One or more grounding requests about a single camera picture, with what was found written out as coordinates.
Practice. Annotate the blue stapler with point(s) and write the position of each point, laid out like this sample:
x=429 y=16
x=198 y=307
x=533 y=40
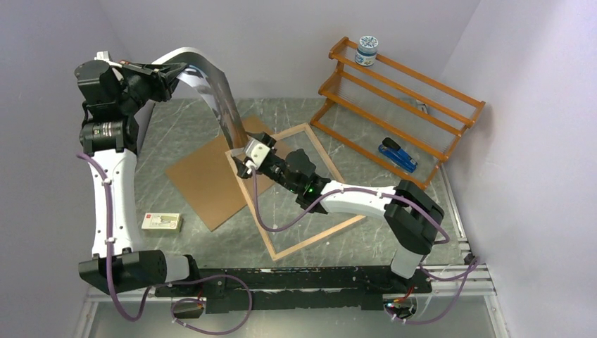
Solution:
x=397 y=155

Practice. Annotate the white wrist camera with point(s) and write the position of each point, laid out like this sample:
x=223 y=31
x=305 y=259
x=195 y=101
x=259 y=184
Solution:
x=106 y=57
x=257 y=152

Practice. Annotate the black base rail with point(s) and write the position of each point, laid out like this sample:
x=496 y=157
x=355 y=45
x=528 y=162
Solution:
x=366 y=287

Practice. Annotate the small staples box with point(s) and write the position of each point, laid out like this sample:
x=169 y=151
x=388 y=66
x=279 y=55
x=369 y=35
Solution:
x=169 y=222

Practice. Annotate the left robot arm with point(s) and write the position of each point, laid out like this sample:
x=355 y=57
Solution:
x=113 y=93

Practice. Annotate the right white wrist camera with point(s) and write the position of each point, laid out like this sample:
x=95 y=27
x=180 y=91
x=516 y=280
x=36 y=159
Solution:
x=257 y=152

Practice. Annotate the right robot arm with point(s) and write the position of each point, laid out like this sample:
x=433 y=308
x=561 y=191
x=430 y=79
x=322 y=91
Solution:
x=413 y=217

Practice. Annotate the brown backing board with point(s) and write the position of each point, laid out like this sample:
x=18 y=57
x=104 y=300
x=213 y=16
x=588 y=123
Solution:
x=208 y=183

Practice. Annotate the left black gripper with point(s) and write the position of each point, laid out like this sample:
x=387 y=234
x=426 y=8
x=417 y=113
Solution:
x=162 y=80

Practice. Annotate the aluminium table rail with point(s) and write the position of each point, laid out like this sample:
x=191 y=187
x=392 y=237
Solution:
x=455 y=308

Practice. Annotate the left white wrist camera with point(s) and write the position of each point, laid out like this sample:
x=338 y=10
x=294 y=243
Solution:
x=106 y=57

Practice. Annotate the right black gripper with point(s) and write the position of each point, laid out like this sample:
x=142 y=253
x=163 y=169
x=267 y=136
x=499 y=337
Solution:
x=243 y=170

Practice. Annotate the printed photo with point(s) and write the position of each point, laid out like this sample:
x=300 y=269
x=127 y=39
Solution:
x=211 y=84

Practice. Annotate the small blue white jar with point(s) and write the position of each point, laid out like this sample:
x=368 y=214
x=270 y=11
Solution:
x=366 y=51

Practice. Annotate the orange wooden rack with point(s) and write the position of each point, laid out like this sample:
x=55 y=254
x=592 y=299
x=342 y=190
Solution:
x=363 y=105

